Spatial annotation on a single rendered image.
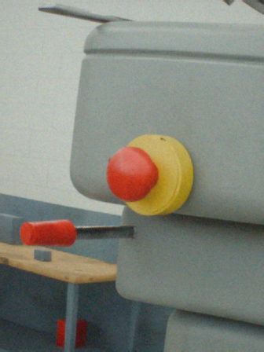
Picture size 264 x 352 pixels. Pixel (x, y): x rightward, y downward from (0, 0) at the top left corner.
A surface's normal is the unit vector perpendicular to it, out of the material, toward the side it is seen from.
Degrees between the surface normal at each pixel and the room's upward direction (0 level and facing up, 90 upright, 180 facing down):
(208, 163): 90
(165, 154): 90
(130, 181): 92
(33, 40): 90
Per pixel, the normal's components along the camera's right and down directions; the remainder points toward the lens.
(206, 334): -0.60, -0.15
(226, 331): -0.54, -0.40
